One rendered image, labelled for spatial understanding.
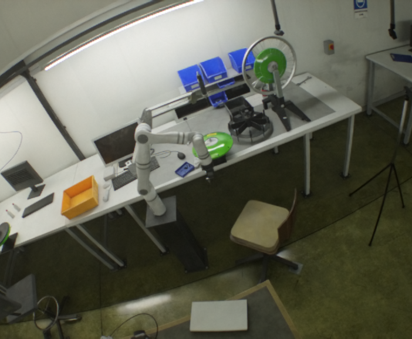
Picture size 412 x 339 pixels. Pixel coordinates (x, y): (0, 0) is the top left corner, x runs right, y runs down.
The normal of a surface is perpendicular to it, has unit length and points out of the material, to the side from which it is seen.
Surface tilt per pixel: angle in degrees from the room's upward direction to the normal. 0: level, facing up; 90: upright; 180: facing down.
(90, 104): 90
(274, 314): 0
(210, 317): 0
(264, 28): 90
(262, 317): 0
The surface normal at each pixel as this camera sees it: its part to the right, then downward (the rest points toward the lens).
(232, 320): -0.28, -0.70
